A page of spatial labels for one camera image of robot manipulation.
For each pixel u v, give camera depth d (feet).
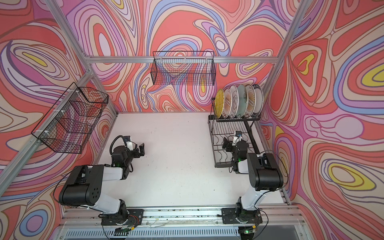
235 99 2.75
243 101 2.74
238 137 2.62
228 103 2.81
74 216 2.46
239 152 2.39
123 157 2.37
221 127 3.53
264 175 1.55
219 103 2.95
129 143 2.66
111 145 2.22
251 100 2.75
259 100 2.75
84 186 1.51
